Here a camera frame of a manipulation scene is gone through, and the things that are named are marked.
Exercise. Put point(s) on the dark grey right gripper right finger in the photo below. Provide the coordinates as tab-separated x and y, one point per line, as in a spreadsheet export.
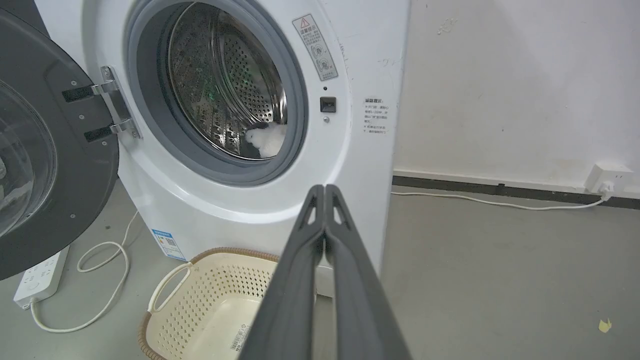
362	300

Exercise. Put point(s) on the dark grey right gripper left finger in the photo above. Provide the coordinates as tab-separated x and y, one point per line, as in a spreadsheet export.
290	300

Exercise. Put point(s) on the cream perforated laundry basket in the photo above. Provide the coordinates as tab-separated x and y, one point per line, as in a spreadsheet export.
210	310

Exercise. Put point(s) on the white front-load washing machine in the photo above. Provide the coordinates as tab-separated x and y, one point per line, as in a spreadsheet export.
350	165

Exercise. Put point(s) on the dark grey washing machine door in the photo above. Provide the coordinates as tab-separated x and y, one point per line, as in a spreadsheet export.
45	150

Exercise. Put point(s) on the white cloth in drum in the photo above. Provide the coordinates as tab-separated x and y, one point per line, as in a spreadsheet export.
268	140

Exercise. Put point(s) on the yellow paper scrap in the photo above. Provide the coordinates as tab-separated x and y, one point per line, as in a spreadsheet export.
605	325

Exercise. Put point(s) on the white power strip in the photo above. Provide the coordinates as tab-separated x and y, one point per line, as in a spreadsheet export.
42	276

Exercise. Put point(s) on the white wall socket adapter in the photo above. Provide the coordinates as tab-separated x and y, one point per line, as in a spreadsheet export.
609	178

